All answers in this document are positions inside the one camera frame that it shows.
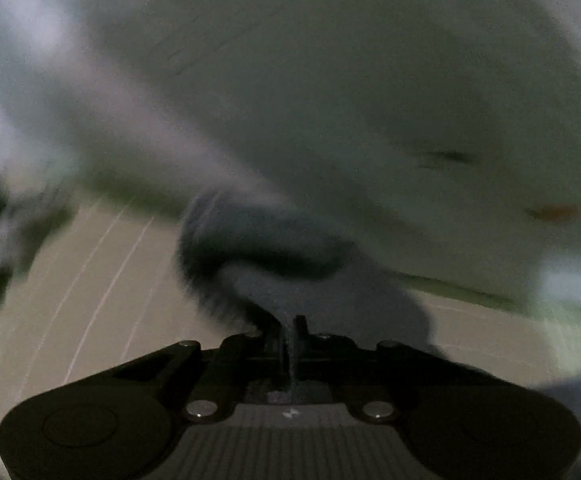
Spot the grey garment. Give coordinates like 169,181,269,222
0,0,437,392

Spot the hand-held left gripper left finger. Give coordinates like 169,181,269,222
78,321,288,422

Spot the dark cloth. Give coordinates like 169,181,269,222
0,160,78,333

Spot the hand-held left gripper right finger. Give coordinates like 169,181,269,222
293,314,502,423

